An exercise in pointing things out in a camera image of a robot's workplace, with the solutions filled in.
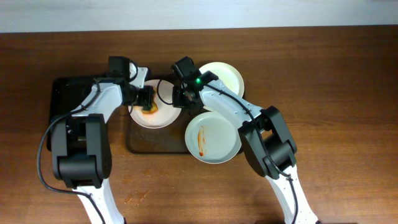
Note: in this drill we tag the black rectangular tray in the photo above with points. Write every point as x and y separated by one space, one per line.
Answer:
68 93

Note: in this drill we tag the orange green sponge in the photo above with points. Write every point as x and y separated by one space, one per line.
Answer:
149 108

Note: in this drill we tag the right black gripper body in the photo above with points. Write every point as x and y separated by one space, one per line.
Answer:
179 97

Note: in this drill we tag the cream white plate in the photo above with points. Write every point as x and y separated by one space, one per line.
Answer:
227 74

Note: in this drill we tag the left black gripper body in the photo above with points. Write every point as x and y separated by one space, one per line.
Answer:
146 98

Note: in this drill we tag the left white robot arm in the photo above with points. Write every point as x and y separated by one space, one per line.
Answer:
81 154

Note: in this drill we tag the pinkish white plate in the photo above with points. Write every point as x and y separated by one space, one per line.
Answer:
163 116

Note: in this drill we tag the pale green plate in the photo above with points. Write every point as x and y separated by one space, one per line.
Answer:
211 138

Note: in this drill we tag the brown serving tray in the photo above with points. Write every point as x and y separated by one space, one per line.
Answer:
166 140

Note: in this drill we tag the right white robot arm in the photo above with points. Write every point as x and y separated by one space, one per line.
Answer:
268 144

